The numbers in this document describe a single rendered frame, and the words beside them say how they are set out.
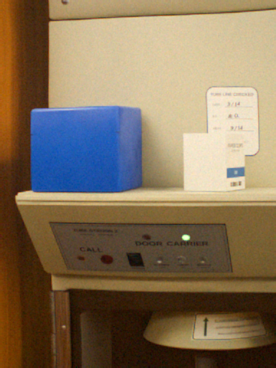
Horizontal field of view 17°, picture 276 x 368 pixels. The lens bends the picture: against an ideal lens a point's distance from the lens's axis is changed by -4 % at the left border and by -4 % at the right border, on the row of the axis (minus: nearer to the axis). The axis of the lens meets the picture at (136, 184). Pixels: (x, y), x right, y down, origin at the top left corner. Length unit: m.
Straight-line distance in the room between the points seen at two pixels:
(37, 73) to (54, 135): 0.24
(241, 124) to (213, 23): 0.12
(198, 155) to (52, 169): 0.15
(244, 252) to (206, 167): 0.10
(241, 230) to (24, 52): 0.38
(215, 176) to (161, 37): 0.19
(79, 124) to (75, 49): 0.15
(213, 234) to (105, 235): 0.12
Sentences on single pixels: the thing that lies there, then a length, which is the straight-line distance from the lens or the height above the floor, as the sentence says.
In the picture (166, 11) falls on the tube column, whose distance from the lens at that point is 1.11.
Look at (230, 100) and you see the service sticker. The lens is 1.08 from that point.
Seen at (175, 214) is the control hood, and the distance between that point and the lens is 0.99.
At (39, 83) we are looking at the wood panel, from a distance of 1.26.
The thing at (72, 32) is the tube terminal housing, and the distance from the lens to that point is 1.13.
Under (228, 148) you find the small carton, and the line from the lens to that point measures 1.00.
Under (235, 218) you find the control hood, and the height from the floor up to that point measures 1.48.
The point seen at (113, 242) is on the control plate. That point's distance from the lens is 1.05.
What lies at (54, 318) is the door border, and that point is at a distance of 1.14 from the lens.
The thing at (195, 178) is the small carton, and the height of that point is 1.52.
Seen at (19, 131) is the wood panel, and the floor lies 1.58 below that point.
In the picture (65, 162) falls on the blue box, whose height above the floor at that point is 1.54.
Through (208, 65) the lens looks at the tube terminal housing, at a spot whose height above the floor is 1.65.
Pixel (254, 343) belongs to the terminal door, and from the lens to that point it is 1.09.
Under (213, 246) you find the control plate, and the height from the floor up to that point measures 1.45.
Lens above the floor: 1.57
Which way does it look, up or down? 3 degrees down
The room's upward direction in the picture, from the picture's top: 1 degrees counter-clockwise
